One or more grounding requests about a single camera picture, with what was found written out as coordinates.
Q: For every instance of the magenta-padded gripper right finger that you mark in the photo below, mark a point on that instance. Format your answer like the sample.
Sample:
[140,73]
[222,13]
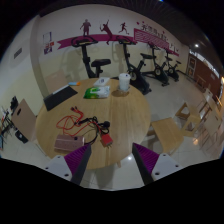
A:
[146,158]

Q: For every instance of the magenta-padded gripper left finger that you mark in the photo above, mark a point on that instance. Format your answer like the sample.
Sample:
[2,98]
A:
[78,158]

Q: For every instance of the red charger block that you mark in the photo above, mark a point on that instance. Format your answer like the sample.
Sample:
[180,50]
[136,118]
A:
[106,140]

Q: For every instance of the square wooden side table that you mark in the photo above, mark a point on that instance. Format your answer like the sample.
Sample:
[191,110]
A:
[166,131]

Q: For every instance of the dark grey tablet case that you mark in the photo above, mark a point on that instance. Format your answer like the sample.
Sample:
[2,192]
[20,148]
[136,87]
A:
[60,97]

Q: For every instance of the beige wooden chair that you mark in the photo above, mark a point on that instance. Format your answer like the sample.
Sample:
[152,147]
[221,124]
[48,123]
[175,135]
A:
[23,120]

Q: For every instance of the green wet wipes pack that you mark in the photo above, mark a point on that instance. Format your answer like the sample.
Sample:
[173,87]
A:
[96,92]

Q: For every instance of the round brown coaster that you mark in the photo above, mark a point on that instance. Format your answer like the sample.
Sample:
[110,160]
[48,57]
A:
[117,94]

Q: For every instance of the group of wooden chairs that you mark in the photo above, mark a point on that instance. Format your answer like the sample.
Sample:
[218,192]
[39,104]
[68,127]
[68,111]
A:
[208,123]

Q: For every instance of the orange blue pen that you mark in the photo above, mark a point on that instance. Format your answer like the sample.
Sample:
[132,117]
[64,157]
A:
[74,83]

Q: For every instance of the white wipes pack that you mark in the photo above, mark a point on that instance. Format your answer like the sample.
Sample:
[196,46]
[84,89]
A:
[101,82]

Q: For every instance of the white tissue roll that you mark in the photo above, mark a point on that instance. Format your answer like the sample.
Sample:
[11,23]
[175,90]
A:
[124,81]

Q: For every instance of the black exercise bike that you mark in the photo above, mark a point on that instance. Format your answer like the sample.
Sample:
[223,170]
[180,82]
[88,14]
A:
[159,75]
[171,70]
[136,76]
[87,63]

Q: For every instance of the ceiling spot light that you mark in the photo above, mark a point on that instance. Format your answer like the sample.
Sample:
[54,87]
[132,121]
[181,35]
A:
[196,45]

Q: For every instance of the wall poster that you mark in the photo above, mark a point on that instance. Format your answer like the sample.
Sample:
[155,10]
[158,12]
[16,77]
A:
[47,42]

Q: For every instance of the dark wall plaque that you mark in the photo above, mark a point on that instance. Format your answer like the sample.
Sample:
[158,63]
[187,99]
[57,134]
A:
[17,52]

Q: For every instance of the magenta sports wall decal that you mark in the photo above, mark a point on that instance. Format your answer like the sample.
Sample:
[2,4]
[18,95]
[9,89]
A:
[146,35]

